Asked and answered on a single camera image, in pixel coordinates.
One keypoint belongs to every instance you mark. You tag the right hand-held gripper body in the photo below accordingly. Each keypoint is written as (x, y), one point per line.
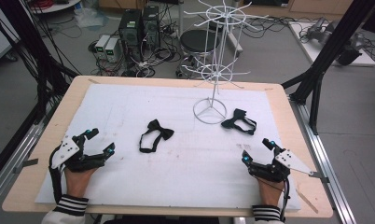
(288, 160)

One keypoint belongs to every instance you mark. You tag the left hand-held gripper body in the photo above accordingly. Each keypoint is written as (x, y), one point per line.
(67, 151)

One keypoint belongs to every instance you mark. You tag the black bow tie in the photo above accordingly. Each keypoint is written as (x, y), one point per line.
(159, 130)
(238, 119)

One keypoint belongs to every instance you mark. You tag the person's left hand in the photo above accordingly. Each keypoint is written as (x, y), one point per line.
(78, 182)

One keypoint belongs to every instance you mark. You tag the person's right hand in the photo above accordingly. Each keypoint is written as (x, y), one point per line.
(271, 191)

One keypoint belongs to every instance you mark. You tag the white foam mat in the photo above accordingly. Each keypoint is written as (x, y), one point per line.
(182, 168)

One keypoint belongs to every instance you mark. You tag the white power supply unit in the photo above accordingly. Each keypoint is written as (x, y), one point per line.
(101, 43)
(112, 49)

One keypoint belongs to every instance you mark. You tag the white floor board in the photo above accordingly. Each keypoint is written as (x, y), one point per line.
(313, 49)

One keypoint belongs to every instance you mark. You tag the black computer tower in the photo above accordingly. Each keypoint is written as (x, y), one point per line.
(130, 31)
(151, 26)

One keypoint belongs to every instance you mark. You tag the clear plastic bag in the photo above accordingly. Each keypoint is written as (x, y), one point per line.
(89, 17)

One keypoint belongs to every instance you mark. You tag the black round stool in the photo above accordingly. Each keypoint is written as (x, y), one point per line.
(196, 40)

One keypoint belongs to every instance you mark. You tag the grey robot device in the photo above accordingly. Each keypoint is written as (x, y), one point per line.
(350, 43)

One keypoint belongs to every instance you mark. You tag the white round table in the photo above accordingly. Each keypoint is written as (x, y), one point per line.
(55, 6)

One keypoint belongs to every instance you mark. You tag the metal bracket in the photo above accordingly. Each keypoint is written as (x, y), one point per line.
(27, 163)
(319, 176)

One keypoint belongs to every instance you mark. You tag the aluminium rail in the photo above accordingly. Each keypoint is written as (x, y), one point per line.
(14, 158)
(325, 155)

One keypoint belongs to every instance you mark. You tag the black metal frame stand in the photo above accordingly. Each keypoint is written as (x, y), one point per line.
(328, 53)
(36, 53)

